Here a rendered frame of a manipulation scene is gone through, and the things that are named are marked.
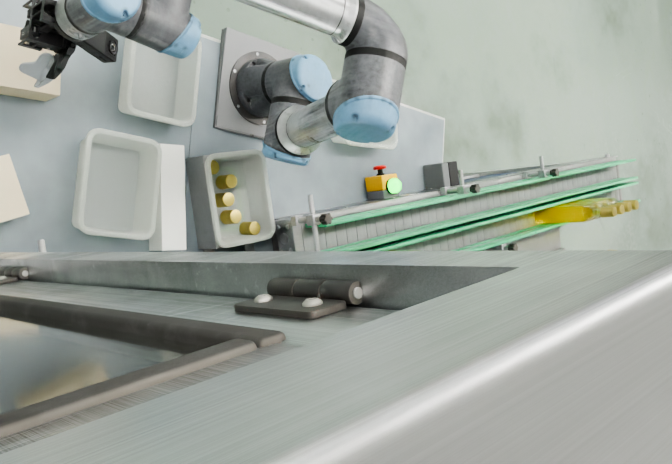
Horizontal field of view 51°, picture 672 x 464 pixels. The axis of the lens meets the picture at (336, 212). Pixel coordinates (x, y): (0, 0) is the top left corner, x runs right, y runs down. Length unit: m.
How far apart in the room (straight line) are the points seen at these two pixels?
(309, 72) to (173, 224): 0.47
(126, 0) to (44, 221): 0.61
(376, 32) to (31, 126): 0.74
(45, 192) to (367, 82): 0.72
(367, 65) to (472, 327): 1.10
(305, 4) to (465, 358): 1.12
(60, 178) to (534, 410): 1.46
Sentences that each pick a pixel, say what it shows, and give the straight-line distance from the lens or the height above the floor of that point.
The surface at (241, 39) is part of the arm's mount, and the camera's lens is 1.85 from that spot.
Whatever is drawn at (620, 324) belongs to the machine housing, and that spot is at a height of 2.13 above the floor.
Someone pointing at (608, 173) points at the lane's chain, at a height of 0.88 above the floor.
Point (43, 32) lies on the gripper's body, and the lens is 1.28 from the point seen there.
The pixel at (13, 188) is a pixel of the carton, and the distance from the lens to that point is 1.47.
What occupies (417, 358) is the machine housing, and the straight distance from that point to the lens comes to 0.16.
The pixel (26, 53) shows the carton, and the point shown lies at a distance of 1.52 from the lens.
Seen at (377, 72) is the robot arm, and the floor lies 1.37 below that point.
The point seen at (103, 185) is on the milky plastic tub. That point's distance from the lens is 1.62.
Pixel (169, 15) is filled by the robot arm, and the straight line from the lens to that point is 1.16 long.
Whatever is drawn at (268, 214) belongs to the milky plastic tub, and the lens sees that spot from 1.74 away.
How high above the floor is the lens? 2.22
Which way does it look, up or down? 47 degrees down
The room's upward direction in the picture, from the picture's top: 86 degrees clockwise
